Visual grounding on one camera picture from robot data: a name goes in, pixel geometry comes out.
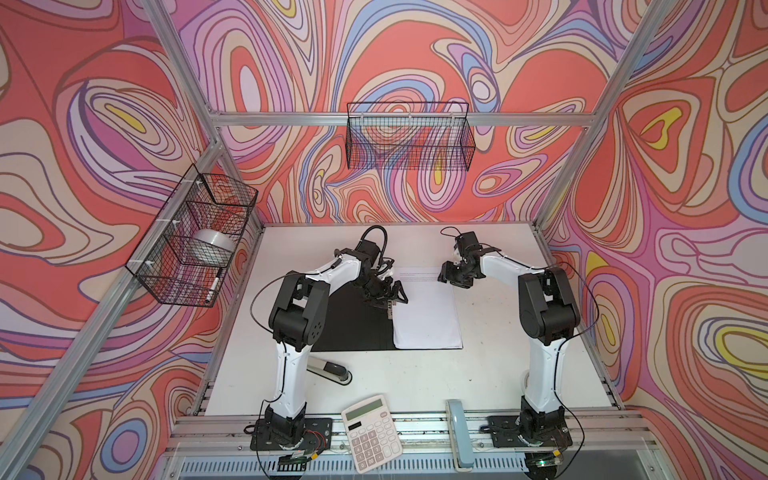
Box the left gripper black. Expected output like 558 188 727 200
355 274 409 308

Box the printed paper sheets stack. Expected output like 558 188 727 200
392 267 463 350

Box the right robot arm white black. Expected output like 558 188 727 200
438 249 581 437

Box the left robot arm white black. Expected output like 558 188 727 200
264 225 408 436

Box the black grey stapler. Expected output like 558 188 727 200
307 356 353 386

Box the white desk calculator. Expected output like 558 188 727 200
341 394 404 474

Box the white marker in basket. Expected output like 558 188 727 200
205 268 223 305

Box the silver tape roll in basket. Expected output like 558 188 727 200
186 229 236 267

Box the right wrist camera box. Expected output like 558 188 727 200
455 231 482 257

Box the black wire basket back wall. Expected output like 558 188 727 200
345 100 476 171

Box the black wire basket wall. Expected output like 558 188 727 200
126 166 258 308
345 100 476 171

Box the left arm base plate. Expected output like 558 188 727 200
243 417 333 454

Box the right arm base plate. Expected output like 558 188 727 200
480 416 573 450

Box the black wire basket left wall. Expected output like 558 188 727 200
126 166 258 308

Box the aluminium frame rail front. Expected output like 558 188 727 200
153 410 676 479

